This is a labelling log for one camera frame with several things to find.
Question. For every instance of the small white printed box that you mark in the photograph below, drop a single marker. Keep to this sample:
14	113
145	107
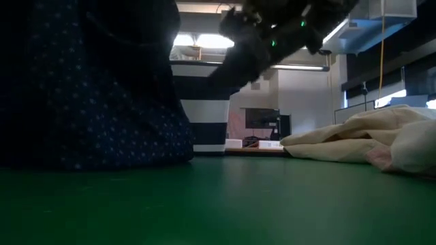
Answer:
233	143

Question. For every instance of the green table mat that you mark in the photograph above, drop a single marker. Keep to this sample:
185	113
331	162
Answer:
218	204

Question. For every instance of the dark navy garment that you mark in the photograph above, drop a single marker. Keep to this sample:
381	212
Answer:
102	119

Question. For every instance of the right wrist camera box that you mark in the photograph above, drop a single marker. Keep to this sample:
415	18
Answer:
238	22

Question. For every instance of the linear ceiling lamp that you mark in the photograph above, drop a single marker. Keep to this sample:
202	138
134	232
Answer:
299	67

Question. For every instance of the rectangular silver air duct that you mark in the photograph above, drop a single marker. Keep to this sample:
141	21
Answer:
368	30

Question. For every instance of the cream cloth garment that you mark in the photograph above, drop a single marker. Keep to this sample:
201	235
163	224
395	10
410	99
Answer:
340	143

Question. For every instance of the pink partition panel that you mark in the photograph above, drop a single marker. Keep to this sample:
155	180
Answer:
236	126

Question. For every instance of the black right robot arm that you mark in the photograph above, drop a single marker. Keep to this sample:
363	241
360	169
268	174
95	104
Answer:
330	20

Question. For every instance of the black computer monitor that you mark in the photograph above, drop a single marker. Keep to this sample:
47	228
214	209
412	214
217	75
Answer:
262	118
286	126

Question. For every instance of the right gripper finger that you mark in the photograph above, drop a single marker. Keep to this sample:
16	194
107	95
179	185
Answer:
242	68

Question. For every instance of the white printed flat box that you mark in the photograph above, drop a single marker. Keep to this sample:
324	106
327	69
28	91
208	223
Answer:
270	144

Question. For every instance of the navy white striped basket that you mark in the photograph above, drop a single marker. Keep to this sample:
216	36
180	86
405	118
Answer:
207	112

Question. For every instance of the light wooden table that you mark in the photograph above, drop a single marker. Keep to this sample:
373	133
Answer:
255	150

